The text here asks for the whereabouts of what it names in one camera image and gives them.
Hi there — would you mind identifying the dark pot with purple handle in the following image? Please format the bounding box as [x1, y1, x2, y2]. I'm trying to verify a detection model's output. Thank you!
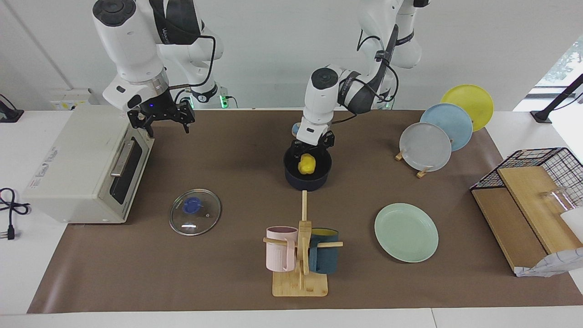
[283, 146, 332, 191]

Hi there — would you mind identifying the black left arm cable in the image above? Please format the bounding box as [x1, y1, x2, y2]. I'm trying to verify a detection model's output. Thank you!
[332, 25, 401, 126]

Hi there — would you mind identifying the yellow plate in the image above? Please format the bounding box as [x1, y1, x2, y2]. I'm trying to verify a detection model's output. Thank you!
[440, 84, 495, 133]

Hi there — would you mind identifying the wooden mug tree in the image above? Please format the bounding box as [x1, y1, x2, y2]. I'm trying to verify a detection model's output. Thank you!
[263, 190, 343, 297]

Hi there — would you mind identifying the yellow lemon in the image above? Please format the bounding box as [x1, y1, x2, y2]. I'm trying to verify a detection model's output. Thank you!
[298, 154, 317, 175]

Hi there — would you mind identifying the clear glass cup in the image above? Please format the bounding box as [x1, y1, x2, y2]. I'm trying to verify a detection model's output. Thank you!
[540, 187, 577, 215]

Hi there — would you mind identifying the wooden shelf with wire frame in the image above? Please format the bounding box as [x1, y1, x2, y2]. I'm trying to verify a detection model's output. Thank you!
[470, 147, 583, 276]

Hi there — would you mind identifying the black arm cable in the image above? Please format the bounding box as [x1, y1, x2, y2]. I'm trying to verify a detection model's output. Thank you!
[332, 25, 401, 126]
[166, 35, 216, 88]

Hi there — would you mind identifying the light blue plate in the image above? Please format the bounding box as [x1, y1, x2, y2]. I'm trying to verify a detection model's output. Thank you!
[419, 103, 474, 152]

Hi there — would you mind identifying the white wall socket box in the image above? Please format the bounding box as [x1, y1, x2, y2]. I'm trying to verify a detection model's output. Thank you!
[49, 89, 98, 111]

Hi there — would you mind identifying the light green plate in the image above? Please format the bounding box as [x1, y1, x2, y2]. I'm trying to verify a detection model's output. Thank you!
[374, 203, 439, 263]

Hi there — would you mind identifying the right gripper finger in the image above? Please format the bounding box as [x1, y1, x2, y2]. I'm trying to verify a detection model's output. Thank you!
[128, 109, 154, 137]
[179, 99, 195, 133]

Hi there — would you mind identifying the glass pot lid blue knob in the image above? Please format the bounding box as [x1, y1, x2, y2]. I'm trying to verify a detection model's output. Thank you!
[169, 189, 222, 236]

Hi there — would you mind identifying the pink mug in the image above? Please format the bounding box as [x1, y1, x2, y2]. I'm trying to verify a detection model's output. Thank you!
[266, 226, 299, 272]

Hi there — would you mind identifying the black power cable with plug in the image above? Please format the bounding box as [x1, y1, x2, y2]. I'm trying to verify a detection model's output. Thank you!
[0, 188, 31, 241]

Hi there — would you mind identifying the grey plate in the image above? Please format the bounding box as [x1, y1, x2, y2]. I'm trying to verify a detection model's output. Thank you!
[399, 122, 452, 173]

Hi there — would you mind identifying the black camera stand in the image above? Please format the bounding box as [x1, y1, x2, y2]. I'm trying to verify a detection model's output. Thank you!
[0, 93, 24, 123]
[531, 73, 583, 124]

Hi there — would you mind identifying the beige toaster oven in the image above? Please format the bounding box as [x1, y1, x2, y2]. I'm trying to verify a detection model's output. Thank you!
[23, 106, 155, 225]

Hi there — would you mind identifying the dark teal mug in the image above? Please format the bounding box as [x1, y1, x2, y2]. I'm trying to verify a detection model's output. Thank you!
[309, 228, 340, 274]

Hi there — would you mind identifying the brown paper table mat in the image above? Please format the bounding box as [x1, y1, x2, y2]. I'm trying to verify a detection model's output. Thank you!
[26, 109, 583, 314]

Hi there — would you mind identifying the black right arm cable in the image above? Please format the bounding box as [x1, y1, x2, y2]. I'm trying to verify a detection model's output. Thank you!
[166, 35, 216, 88]

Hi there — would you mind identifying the wooden plate rack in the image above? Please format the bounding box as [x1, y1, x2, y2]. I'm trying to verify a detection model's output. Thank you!
[395, 148, 433, 179]

